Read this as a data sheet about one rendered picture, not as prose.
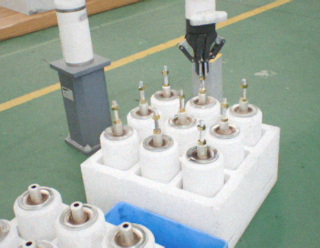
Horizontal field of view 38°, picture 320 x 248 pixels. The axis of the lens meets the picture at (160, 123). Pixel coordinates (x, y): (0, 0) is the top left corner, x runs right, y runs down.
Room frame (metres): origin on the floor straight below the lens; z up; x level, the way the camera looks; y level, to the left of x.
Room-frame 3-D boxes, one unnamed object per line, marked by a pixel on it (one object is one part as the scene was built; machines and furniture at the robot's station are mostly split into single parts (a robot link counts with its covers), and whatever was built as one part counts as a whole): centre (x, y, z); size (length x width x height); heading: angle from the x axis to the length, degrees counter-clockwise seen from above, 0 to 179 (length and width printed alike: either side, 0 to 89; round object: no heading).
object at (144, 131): (1.11, 0.04, 0.16); 0.10 x 0.10 x 0.18
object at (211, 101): (1.14, -0.12, 0.25); 0.08 x 0.08 x 0.01
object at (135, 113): (1.11, 0.04, 0.25); 0.08 x 0.08 x 0.01
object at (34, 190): (0.77, 0.27, 0.26); 0.02 x 0.02 x 0.03
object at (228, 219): (1.04, -0.06, 0.09); 0.39 x 0.39 x 0.18; 56
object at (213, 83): (1.33, -0.16, 0.16); 0.07 x 0.07 x 0.31; 56
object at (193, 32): (1.14, -0.12, 0.45); 0.08 x 0.08 x 0.09
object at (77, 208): (0.70, 0.17, 0.26); 0.02 x 0.02 x 0.03
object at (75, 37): (1.41, 0.24, 0.39); 0.09 x 0.09 x 0.17; 40
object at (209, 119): (1.14, -0.12, 0.16); 0.10 x 0.10 x 0.18
